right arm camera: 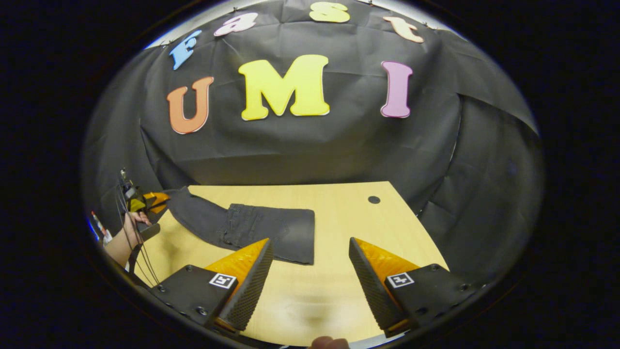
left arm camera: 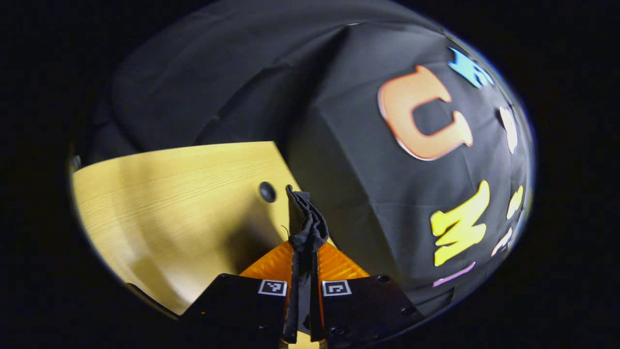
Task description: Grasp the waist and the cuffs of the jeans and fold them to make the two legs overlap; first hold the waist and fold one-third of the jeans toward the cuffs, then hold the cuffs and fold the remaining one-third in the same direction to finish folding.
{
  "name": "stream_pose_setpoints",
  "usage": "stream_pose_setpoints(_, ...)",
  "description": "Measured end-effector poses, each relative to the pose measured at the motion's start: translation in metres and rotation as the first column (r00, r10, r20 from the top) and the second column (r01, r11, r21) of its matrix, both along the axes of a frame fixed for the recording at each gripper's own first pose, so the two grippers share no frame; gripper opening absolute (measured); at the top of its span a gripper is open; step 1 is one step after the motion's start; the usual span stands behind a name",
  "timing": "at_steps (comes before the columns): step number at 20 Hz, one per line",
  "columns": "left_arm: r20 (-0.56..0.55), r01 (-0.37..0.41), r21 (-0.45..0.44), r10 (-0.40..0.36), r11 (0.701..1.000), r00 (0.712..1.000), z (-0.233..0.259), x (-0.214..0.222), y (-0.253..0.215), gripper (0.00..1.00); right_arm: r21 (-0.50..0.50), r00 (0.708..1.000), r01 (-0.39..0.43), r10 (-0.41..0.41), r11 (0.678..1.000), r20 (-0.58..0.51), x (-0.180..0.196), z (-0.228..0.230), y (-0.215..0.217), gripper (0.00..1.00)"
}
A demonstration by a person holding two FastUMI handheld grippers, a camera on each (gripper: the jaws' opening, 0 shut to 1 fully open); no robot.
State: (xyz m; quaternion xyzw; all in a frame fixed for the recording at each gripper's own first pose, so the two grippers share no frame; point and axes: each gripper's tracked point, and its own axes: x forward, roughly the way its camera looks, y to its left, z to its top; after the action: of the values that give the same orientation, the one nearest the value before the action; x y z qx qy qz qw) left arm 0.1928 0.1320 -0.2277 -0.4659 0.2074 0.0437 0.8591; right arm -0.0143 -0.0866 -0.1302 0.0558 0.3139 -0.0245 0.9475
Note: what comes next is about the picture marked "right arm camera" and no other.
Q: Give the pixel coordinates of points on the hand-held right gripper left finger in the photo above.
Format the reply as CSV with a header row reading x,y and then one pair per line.
x,y
249,291

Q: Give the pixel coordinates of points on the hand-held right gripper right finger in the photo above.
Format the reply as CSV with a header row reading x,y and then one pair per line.
x,y
373,291

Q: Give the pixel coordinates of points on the black backdrop cloth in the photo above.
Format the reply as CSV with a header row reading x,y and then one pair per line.
x,y
315,145

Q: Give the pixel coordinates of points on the dark grey jeans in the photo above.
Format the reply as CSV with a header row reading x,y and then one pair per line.
x,y
271,228

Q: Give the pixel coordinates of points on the thin red and white pole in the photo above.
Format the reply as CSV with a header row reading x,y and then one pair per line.
x,y
99,225

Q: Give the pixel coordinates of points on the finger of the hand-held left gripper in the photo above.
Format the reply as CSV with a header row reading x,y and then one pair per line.
x,y
157,198
157,209

